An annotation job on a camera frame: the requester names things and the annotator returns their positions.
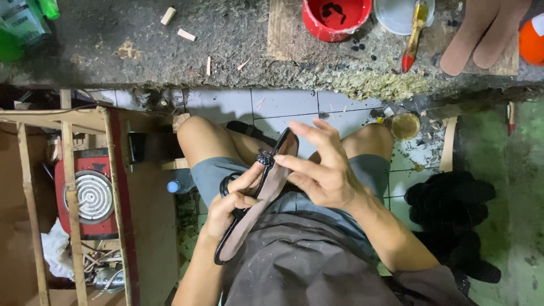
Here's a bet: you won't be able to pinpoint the white plastic bowl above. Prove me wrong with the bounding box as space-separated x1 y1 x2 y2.
373 0 436 36

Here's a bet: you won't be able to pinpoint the curved wooden strip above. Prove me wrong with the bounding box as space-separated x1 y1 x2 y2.
439 115 459 173

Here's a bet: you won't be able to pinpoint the wooden frame rack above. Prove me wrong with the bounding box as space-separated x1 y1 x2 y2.
0 89 133 306

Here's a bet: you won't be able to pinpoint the clear bottle with blue cap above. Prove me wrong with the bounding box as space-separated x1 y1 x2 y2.
166 168 196 195

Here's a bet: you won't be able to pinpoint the white cloth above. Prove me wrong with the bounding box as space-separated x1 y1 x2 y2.
41 218 76 280

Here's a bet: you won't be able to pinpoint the tan shoe insole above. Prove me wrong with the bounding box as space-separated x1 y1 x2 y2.
473 0 533 69
439 0 502 77

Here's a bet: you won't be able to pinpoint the round glue jar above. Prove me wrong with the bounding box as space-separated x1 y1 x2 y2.
390 112 421 141

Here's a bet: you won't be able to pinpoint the orange round container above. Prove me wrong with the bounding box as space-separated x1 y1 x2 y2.
518 13 544 67

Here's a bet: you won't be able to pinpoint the brown sandal with black straps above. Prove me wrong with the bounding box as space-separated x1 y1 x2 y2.
214 127 300 266

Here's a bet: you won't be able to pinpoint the red paint can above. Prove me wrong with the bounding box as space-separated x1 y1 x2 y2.
302 0 373 43

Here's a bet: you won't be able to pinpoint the person's left hand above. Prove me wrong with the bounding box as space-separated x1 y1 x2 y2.
203 161 266 243

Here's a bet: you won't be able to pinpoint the person's right hand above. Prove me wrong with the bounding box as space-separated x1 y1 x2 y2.
274 118 370 212

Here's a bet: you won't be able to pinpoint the red electric coil stove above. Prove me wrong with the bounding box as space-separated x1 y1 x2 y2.
54 148 125 241

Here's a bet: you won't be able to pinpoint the glue brush with red handle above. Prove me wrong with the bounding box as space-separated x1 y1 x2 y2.
401 2 429 74

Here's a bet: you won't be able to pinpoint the green plastic bottle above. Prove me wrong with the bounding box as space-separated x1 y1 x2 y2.
36 0 61 20

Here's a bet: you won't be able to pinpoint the heap of black cloth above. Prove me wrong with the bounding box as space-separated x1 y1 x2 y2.
403 170 503 296

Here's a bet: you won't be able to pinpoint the shiny metal can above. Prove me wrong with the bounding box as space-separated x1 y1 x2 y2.
93 267 126 294

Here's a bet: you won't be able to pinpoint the grey shorts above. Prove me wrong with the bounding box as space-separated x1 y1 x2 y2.
190 154 392 260

